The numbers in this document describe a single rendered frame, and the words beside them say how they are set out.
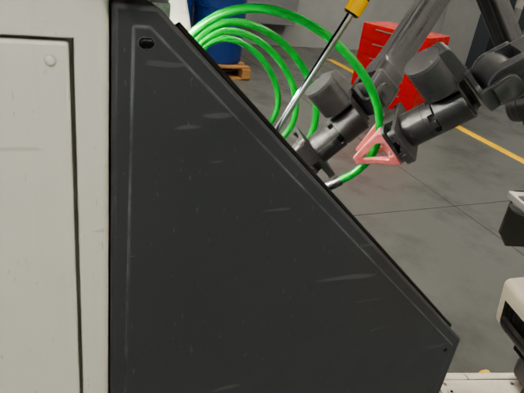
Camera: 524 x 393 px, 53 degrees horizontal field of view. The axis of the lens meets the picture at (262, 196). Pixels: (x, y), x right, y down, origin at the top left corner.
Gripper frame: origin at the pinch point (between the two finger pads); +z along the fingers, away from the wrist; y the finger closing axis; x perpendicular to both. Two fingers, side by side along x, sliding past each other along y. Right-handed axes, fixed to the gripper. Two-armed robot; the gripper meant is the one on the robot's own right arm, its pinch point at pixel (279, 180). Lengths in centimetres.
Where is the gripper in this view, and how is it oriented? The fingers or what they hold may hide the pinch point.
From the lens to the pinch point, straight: 101.9
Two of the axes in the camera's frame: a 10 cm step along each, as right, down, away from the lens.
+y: -6.3, -6.2, -4.7
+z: -7.6, 6.2, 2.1
